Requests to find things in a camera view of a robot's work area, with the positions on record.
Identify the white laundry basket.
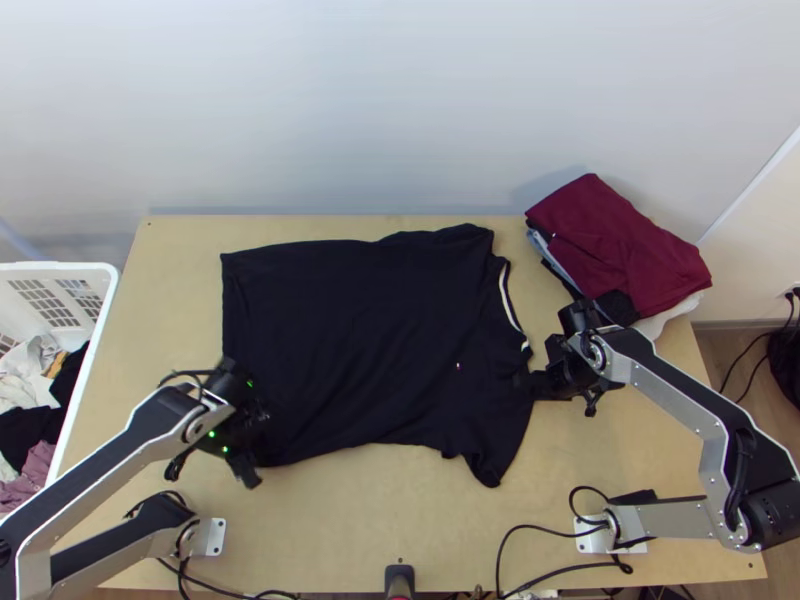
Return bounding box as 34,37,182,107
0,262,121,520

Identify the heap of clothes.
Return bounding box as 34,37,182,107
0,332,92,517

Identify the pile of folded clothes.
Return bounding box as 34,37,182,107
523,172,714,342

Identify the black t-shirt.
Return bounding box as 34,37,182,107
218,222,536,490

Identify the black cable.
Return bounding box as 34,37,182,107
718,331,783,404
495,523,633,600
567,486,634,575
156,554,251,600

